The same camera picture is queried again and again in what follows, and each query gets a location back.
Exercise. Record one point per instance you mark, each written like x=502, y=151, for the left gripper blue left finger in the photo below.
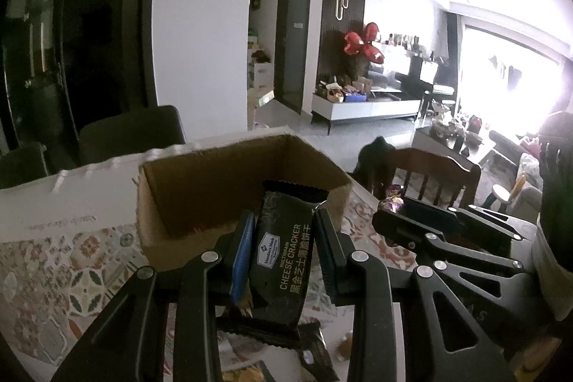
x=126, y=342

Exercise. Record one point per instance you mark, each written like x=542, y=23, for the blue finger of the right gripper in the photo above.
x=409, y=230

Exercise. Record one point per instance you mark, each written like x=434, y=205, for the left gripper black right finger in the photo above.
x=405, y=324

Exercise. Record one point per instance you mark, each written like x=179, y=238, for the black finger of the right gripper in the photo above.
x=470, y=223

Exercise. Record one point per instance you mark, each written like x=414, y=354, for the purple candy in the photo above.
x=393, y=200

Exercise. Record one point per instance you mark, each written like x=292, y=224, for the black cheese cracker packet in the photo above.
x=281, y=254

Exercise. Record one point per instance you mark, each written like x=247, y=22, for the small round white stool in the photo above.
x=498, y=194

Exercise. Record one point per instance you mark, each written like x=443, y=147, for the wooden dining chair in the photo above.
x=435, y=179

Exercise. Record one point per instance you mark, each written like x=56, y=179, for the white coffee table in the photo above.
x=427, y=140

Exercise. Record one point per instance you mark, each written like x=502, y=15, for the patterned table runner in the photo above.
x=52, y=290

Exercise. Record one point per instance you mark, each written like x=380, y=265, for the white tv cabinet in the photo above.
x=387, y=108

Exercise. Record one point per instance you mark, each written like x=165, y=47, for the brown cardboard box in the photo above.
x=186, y=202

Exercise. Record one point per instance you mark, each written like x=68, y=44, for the red balloon decoration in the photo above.
x=356, y=44

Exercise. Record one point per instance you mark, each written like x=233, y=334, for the dark upholstered chair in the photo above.
x=131, y=133
x=23, y=165

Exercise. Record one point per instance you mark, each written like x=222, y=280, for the black glass sliding door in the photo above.
x=68, y=63

